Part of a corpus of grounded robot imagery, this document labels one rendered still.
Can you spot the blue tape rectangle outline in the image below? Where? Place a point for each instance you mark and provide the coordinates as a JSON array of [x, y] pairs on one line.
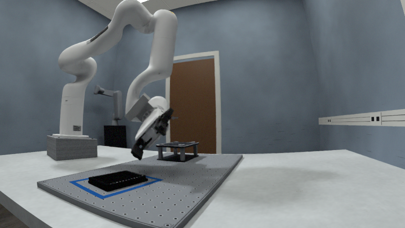
[[116, 193]]

